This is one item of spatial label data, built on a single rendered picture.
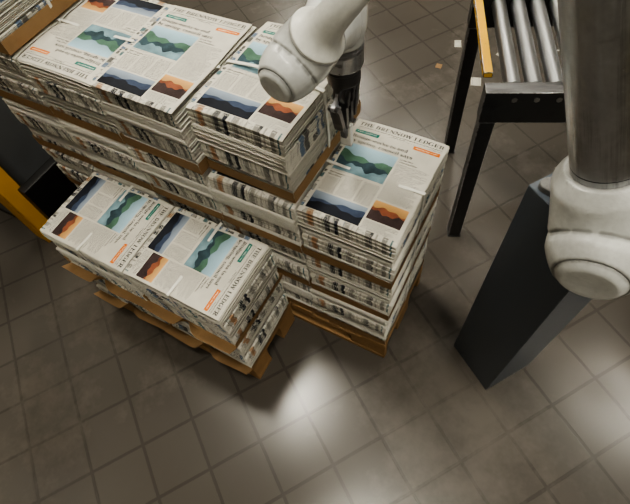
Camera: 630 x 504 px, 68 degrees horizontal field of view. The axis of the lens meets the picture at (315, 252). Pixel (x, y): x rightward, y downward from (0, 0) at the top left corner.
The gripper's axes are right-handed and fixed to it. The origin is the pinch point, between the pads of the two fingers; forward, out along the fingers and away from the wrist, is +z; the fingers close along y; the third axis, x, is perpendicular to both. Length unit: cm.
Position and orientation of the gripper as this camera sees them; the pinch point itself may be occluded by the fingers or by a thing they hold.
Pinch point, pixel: (346, 133)
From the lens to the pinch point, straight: 121.4
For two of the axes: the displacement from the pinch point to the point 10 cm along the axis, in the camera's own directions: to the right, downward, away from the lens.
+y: -4.7, 7.8, -4.2
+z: 0.9, 5.1, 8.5
